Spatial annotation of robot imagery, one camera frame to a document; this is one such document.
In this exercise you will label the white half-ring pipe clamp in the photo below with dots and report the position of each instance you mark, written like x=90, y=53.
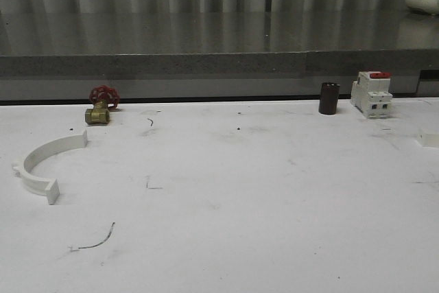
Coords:
x=43, y=186

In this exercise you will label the dark brown cylindrical coupling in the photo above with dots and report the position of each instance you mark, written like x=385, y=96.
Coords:
x=329, y=94

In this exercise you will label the brass valve red handwheel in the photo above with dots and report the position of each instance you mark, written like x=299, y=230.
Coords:
x=104, y=99

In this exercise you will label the grey stone counter ledge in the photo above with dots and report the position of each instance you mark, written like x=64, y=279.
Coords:
x=63, y=56

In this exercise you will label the white circuit breaker red switch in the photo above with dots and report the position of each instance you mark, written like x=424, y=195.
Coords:
x=370, y=94

